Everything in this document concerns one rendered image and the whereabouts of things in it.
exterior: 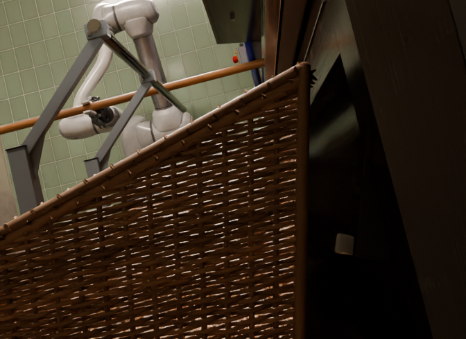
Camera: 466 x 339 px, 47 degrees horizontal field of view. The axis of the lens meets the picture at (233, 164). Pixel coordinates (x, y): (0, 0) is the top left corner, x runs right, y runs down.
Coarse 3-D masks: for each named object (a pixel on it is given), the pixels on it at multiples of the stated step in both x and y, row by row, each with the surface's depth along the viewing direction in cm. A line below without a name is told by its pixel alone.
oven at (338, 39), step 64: (320, 0) 49; (384, 0) 41; (448, 0) 40; (320, 64) 60; (384, 64) 41; (448, 64) 40; (384, 128) 40; (448, 128) 40; (384, 192) 44; (448, 192) 40; (448, 256) 40; (448, 320) 39
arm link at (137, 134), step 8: (136, 120) 276; (144, 120) 280; (128, 128) 275; (136, 128) 275; (144, 128) 275; (128, 136) 275; (136, 136) 274; (144, 136) 274; (152, 136) 274; (128, 144) 275; (136, 144) 274; (144, 144) 274; (128, 152) 275; (136, 152) 274
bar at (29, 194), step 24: (96, 24) 111; (96, 48) 112; (120, 48) 127; (72, 72) 112; (144, 72) 153; (168, 96) 192; (48, 120) 112; (120, 120) 160; (24, 144) 112; (24, 168) 111; (96, 168) 159; (24, 192) 110
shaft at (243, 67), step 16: (240, 64) 197; (256, 64) 196; (192, 80) 198; (208, 80) 199; (128, 96) 199; (144, 96) 200; (64, 112) 201; (80, 112) 201; (0, 128) 202; (16, 128) 202
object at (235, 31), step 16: (208, 0) 176; (224, 0) 177; (240, 0) 178; (256, 0) 178; (208, 16) 192; (224, 16) 193; (240, 16) 194; (256, 16) 195; (224, 32) 213; (240, 32) 214; (256, 32) 215
